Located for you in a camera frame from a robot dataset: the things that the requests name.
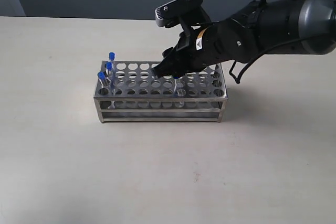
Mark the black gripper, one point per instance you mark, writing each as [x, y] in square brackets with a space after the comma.
[220, 42]

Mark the blue capped tube front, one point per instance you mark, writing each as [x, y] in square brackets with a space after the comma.
[179, 92]

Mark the blue capped tube back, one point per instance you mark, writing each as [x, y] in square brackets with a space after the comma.
[112, 61]

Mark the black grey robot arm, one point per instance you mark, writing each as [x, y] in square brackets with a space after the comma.
[285, 27]

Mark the stainless steel test tube rack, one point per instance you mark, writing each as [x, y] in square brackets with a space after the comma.
[141, 97]

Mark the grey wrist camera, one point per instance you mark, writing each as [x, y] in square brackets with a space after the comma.
[190, 11]

